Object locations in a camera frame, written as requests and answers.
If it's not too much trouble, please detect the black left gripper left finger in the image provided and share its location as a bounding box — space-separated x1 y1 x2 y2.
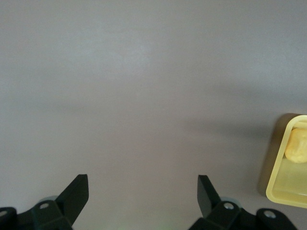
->
0 174 89 230

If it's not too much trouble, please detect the yellow potato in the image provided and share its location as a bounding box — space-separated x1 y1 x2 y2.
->
284 127 307 164

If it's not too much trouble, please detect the yellow plastic tray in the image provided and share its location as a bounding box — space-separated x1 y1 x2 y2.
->
265 115 307 208

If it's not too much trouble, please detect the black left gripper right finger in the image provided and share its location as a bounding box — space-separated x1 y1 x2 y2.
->
189 174 298 230

